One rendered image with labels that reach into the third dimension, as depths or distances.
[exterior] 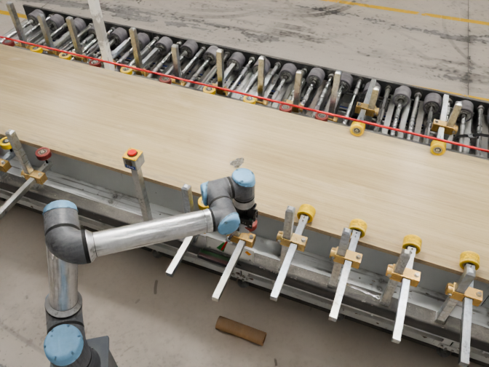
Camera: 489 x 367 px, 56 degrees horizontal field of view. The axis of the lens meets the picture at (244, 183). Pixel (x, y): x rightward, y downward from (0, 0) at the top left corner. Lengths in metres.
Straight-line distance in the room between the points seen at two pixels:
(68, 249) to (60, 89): 1.79
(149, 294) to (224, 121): 1.22
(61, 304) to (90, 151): 0.97
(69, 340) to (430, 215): 1.74
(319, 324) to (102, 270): 1.46
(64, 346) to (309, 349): 1.45
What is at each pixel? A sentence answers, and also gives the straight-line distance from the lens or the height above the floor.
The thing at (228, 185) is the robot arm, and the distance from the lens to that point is 1.78.
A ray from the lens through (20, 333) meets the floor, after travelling 3.23.
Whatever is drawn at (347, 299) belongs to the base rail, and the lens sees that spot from 2.32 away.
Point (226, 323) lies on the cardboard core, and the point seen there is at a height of 0.08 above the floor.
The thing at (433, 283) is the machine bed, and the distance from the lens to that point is 2.49.
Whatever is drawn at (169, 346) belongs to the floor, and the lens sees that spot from 2.94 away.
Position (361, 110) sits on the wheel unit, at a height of 0.96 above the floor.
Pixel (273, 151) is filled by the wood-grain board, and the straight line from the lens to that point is 2.59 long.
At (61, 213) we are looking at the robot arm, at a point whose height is 1.43.
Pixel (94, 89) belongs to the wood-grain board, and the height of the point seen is 0.90.
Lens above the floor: 2.66
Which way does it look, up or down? 47 degrees down
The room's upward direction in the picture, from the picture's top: straight up
